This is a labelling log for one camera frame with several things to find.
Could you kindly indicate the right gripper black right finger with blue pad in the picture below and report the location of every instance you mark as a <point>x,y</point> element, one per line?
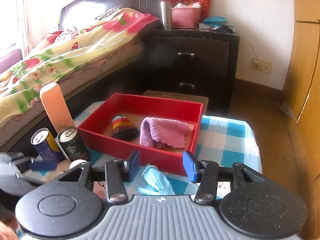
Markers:
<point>204,172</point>

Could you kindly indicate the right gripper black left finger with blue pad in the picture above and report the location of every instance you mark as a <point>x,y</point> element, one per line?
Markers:
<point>119,171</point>

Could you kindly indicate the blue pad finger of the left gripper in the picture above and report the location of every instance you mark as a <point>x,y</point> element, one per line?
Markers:
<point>42,166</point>

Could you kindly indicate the blue face mask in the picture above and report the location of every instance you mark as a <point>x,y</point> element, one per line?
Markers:
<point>157,182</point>

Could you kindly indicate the blue yellow drink can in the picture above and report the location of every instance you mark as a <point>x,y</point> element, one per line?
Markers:
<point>46,146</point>

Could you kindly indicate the rainbow striped knit hat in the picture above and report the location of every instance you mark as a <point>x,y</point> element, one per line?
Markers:
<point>123,129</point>

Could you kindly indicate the dark green Starbucks can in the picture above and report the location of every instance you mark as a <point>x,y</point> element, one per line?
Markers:
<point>72,144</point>

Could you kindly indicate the pink folded towel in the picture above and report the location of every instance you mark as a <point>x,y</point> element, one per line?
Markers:
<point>159,132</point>

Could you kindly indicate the orange ribbed bottle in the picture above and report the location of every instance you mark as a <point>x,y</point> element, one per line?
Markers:
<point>55,106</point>

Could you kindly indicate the brown wooden stool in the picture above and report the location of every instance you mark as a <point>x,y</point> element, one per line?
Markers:
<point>177,96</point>

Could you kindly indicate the dark wooden nightstand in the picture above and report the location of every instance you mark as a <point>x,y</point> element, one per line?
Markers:
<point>195,62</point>

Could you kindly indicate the wooden wardrobe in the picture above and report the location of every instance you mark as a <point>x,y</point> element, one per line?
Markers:
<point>302,82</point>

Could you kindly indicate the blue cloth on nightstand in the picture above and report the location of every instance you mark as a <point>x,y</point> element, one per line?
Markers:
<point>215,21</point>

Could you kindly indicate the pink plastic basket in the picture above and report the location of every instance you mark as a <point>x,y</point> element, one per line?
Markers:
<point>186,17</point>

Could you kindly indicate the steel thermos flask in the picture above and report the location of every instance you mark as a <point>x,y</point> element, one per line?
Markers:
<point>166,15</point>

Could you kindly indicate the dark wooden headboard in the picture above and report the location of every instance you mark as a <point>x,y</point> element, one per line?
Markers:
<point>83,11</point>

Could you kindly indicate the wall power outlet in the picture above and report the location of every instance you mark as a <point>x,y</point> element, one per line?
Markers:
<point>261,66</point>

